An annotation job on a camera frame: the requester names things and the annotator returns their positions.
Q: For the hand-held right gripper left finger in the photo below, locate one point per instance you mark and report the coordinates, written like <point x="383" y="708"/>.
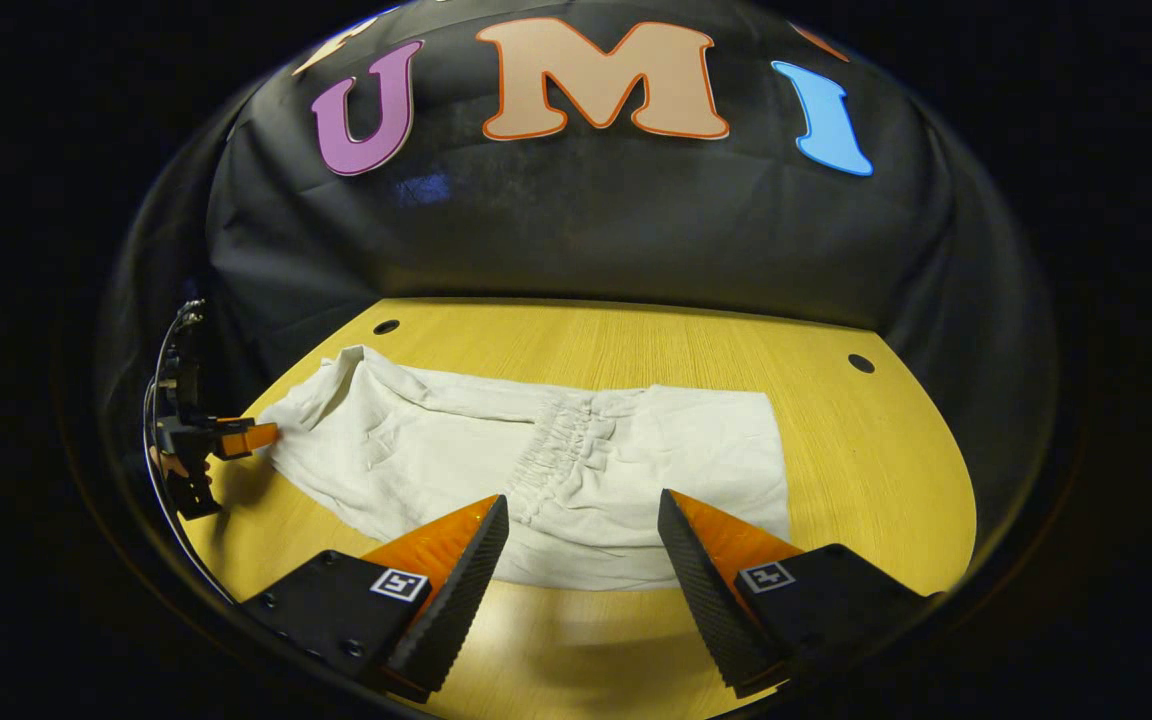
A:
<point x="456" y="590"/>

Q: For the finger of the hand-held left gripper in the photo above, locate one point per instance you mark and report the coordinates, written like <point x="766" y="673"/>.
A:
<point x="251" y="436"/>

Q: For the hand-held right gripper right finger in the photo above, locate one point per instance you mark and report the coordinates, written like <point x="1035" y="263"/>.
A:
<point x="706" y="590"/>

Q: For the black backdrop cloth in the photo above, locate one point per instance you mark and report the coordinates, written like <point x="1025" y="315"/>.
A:
<point x="586" y="220"/>

